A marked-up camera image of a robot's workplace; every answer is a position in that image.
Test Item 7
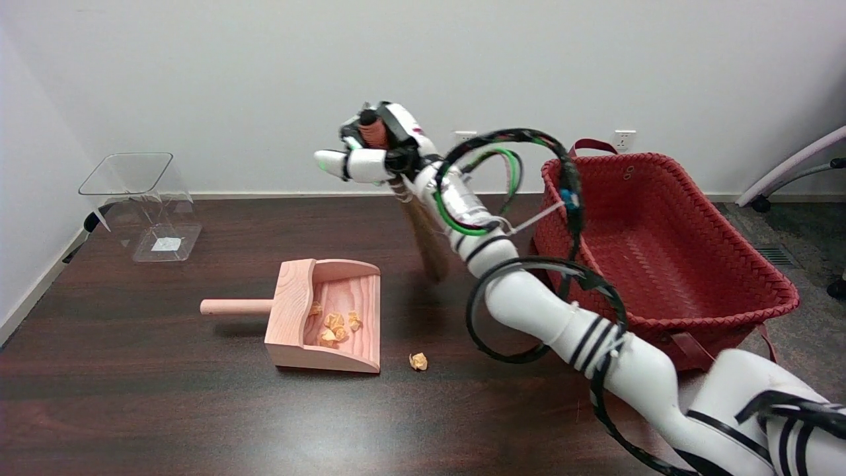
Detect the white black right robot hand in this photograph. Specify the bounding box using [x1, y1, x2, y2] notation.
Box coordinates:
[314, 100, 442, 189]

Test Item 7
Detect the black wrapped robot cable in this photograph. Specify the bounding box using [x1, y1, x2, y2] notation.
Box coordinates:
[435, 128, 586, 265]

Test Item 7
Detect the floor vent grille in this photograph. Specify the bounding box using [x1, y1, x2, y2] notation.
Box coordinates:
[753, 245, 795, 267]

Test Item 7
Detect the black cable loop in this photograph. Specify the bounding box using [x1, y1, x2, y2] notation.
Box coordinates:
[465, 256, 629, 364]

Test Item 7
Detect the pink wooden dustpan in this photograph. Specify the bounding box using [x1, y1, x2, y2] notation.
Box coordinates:
[200, 258, 382, 374]

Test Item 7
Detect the brown bristle hand broom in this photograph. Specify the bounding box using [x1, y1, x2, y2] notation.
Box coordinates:
[359, 109, 451, 285]

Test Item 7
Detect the green robot cable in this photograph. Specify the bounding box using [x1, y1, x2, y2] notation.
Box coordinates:
[433, 146, 524, 237]

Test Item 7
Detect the grey office chair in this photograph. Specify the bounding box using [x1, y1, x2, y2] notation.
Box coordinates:
[736, 124, 846, 298]

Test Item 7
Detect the red woven basket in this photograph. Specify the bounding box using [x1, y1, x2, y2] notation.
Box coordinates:
[532, 138, 800, 383]

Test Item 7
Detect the clear acrylic container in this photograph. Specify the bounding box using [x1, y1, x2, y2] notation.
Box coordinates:
[78, 153, 202, 263]

